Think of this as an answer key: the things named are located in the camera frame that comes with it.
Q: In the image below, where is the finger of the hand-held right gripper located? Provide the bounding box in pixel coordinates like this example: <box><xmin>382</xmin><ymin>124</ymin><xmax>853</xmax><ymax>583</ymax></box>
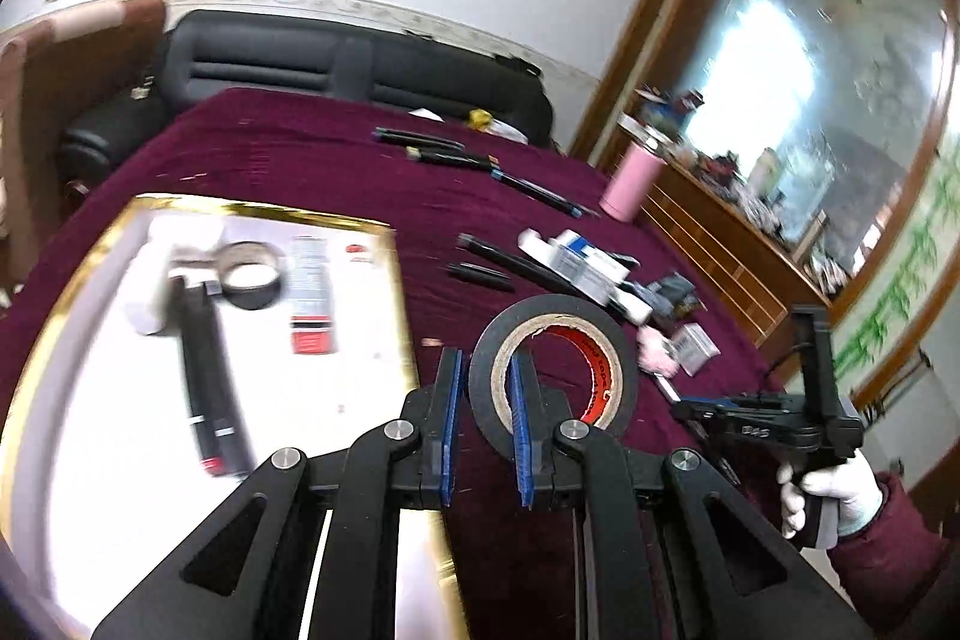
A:
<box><xmin>670</xmin><ymin>394</ymin><xmax>734</xmax><ymax>432</ymax></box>

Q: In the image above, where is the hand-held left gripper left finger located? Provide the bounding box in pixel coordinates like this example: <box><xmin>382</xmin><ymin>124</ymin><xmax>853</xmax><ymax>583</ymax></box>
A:
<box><xmin>90</xmin><ymin>346</ymin><xmax>462</xmax><ymax>640</ymax></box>

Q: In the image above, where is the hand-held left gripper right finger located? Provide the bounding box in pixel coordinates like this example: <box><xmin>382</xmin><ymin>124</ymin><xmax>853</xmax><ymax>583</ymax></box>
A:
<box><xmin>510</xmin><ymin>347</ymin><xmax>875</xmax><ymax>640</ymax></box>

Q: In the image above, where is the pink fluffy puff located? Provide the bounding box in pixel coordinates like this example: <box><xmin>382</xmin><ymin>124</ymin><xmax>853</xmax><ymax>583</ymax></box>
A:
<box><xmin>636</xmin><ymin>325</ymin><xmax>680</xmax><ymax>377</ymax></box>

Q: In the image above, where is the black snack packet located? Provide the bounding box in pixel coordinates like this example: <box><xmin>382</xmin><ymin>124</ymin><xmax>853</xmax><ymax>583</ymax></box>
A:
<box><xmin>637</xmin><ymin>272</ymin><xmax>707</xmax><ymax>319</ymax></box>

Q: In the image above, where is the black tape roll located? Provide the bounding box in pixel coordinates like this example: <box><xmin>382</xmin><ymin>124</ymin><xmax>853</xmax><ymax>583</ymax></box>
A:
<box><xmin>202</xmin><ymin>241</ymin><xmax>284</xmax><ymax>311</ymax></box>
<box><xmin>469</xmin><ymin>293</ymin><xmax>641</xmax><ymax>457</ymax></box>

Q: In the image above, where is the small white plastic bottle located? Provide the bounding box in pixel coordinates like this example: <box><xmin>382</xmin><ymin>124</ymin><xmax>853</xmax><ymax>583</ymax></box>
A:
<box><xmin>611</xmin><ymin>287</ymin><xmax>653</xmax><ymax>326</ymax></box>

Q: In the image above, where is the silver carton with red stripe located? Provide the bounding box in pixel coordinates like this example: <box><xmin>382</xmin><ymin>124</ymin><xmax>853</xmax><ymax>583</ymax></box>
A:
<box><xmin>287</xmin><ymin>233</ymin><xmax>337</xmax><ymax>357</ymax></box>

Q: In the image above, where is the plain white pill bottle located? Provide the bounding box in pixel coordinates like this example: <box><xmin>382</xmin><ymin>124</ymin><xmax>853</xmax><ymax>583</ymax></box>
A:
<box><xmin>124</xmin><ymin>280</ymin><xmax>188</xmax><ymax>339</ymax></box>

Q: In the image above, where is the gold-rimmed white box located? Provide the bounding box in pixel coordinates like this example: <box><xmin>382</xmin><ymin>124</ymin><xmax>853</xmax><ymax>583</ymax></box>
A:
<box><xmin>0</xmin><ymin>194</ymin><xmax>455</xmax><ymax>640</ymax></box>

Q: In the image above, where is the person's right forearm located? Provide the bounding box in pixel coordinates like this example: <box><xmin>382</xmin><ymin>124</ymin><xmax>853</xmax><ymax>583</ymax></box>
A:
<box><xmin>825</xmin><ymin>471</ymin><xmax>957</xmax><ymax>633</ymax></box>

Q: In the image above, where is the person's right hand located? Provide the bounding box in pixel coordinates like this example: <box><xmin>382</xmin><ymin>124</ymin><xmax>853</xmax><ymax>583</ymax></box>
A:
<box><xmin>776</xmin><ymin>452</ymin><xmax>886</xmax><ymax>540</ymax></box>

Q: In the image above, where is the small pale printed box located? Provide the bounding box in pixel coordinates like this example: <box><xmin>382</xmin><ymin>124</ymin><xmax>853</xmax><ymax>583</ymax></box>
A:
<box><xmin>670</xmin><ymin>323</ymin><xmax>721</xmax><ymax>377</ymax></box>

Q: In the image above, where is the black pen with clip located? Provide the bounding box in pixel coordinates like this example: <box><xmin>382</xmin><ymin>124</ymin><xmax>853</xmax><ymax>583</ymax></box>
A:
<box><xmin>448</xmin><ymin>263</ymin><xmax>515</xmax><ymax>292</ymax></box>

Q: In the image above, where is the wooden cabinet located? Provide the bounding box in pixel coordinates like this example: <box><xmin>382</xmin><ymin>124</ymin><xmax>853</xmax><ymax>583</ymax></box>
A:
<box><xmin>570</xmin><ymin>119</ymin><xmax>848</xmax><ymax>371</ymax></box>

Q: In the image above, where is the black stick with pale ends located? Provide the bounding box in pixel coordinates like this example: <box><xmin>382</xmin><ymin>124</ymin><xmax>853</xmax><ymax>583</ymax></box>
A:
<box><xmin>457</xmin><ymin>233</ymin><xmax>575</xmax><ymax>292</ymax></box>

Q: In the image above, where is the white and blue barcode carton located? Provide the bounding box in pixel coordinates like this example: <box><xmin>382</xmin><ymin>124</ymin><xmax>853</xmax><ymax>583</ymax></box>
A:
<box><xmin>517</xmin><ymin>227</ymin><xmax>638</xmax><ymax>304</ymax></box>

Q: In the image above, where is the pink thermos bottle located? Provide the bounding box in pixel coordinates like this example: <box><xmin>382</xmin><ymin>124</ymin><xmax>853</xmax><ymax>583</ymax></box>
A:
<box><xmin>598</xmin><ymin>141</ymin><xmax>665</xmax><ymax>221</ymax></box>

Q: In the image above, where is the glass window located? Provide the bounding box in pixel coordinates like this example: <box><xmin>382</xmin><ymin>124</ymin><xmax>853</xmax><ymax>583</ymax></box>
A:
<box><xmin>675</xmin><ymin>0</ymin><xmax>950</xmax><ymax>304</ymax></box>

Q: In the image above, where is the white paper sheet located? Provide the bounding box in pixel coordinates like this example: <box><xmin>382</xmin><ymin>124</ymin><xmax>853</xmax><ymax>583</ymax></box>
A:
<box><xmin>409</xmin><ymin>106</ymin><xmax>530</xmax><ymax>145</ymax></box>

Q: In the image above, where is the black leather sofa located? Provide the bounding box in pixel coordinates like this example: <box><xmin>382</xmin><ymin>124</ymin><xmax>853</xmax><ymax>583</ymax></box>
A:
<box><xmin>60</xmin><ymin>8</ymin><xmax>556</xmax><ymax>191</ymax></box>

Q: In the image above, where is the brown armchair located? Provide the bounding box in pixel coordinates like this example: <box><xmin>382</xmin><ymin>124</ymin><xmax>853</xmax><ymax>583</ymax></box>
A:
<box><xmin>0</xmin><ymin>0</ymin><xmax>170</xmax><ymax>311</ymax></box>

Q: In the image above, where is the green bamboo wall scroll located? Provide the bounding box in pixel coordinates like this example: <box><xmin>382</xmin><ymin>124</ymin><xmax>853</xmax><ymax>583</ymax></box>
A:
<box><xmin>829</xmin><ymin>137</ymin><xmax>960</xmax><ymax>401</ymax></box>

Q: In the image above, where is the wooden door frame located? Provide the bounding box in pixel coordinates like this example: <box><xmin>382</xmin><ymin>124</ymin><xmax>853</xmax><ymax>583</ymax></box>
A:
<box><xmin>568</xmin><ymin>0</ymin><xmax>743</xmax><ymax>161</ymax></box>

